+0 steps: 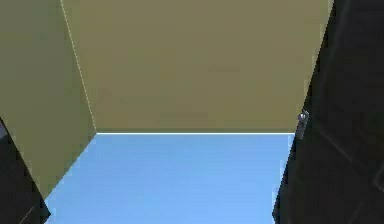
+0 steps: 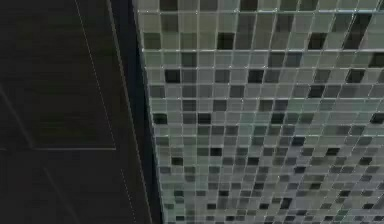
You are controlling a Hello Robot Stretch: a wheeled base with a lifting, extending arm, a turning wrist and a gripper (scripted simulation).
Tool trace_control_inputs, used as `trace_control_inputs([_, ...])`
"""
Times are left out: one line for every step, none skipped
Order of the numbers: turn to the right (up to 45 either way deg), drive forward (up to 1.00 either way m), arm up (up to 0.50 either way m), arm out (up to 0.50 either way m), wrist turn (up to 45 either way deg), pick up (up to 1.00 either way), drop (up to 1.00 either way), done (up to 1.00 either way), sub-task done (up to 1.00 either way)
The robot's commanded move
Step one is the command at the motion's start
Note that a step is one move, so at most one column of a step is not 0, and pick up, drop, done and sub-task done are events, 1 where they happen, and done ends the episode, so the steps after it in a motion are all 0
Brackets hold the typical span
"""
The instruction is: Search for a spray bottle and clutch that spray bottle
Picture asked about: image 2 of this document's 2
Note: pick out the dark wooden room door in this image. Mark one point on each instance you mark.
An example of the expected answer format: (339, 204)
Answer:
(60, 100)

